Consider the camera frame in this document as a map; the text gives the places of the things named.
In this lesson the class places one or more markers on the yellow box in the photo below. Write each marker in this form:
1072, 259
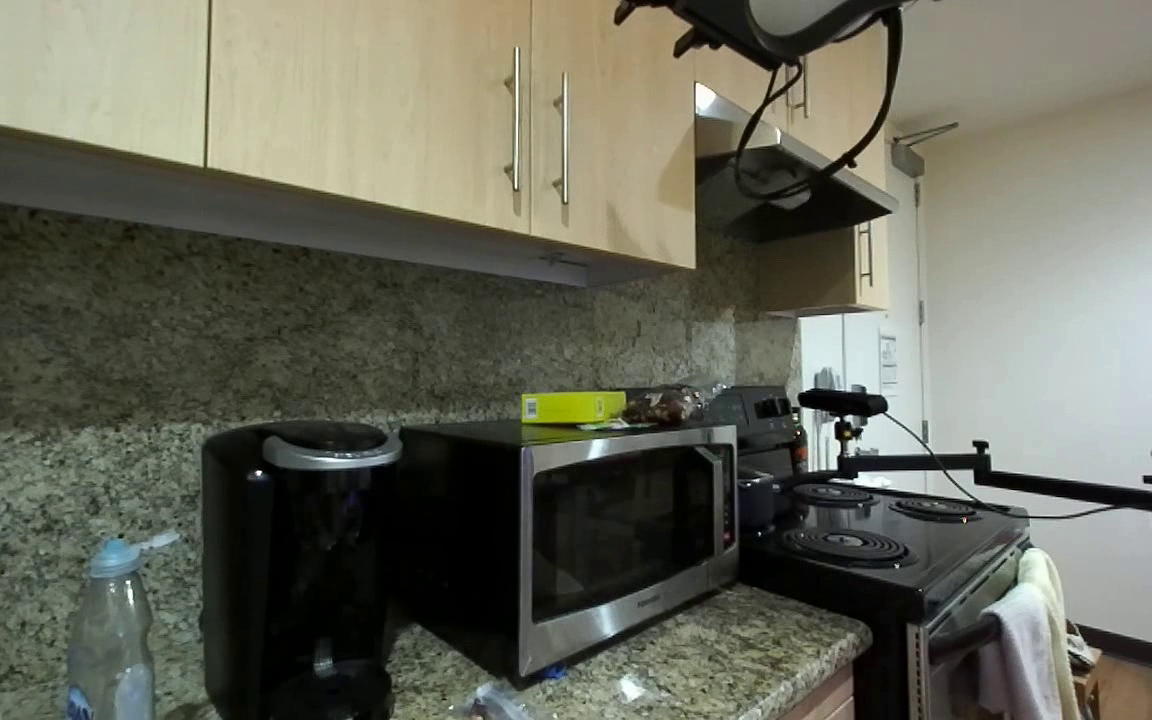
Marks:
572, 409

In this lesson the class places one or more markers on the black stereo camera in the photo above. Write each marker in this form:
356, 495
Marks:
842, 402

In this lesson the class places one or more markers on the black coffee maker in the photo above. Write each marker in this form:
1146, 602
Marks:
299, 562

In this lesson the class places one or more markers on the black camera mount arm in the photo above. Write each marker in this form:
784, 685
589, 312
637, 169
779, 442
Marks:
920, 460

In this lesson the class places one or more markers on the white tall unit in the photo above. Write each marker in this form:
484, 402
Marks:
822, 360

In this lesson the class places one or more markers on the black countertop appliance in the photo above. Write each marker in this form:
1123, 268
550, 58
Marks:
756, 421

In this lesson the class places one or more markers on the clear trail mix bag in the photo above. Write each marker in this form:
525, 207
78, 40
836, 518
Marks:
661, 405

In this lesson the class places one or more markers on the steel range hood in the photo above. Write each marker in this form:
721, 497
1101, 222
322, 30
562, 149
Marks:
721, 175

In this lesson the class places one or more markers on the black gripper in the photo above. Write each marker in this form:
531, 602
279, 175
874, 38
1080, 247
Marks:
708, 21

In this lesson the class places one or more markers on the pale yellow towel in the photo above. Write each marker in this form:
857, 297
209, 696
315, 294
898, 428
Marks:
1040, 571

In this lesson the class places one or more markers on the upper cabinet carcass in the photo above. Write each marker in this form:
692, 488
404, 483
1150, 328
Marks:
339, 241

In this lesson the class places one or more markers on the grey door closer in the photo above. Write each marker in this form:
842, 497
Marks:
904, 155

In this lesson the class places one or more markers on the light wood cabinet door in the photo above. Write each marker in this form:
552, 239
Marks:
363, 107
69, 66
631, 134

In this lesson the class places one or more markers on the small wood wall cabinet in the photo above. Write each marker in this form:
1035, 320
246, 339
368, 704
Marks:
802, 272

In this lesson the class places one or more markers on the stainless steel microwave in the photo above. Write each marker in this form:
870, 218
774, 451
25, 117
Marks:
602, 534

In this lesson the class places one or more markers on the black electric stove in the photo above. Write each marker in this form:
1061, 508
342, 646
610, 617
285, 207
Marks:
898, 562

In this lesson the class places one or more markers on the white towel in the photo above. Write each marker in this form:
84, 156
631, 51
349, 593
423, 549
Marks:
1020, 655

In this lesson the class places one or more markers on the clear bottle with blue cap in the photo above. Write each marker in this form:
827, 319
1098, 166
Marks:
110, 643

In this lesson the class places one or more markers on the wood cabinet over hood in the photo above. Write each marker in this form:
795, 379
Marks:
842, 122

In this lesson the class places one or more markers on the small clear plastic wrapper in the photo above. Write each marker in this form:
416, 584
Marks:
632, 690

